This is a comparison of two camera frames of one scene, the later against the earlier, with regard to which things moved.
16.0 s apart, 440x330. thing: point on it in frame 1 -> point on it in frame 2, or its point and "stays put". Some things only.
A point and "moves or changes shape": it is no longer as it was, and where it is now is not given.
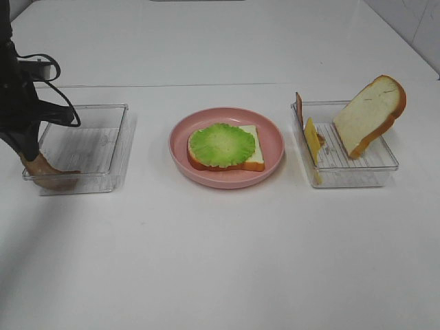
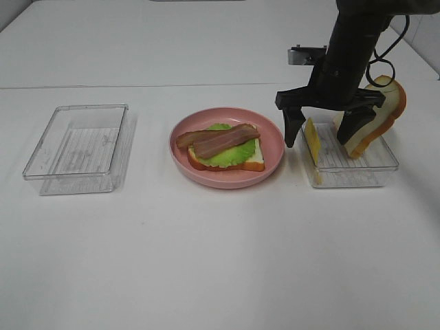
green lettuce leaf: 222,145 stays put
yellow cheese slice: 313,137 stays put
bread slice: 255,163 stays put
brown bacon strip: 47,177 -> 190,139
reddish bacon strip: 300,108 moves or changes shape
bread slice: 369,113 stays put
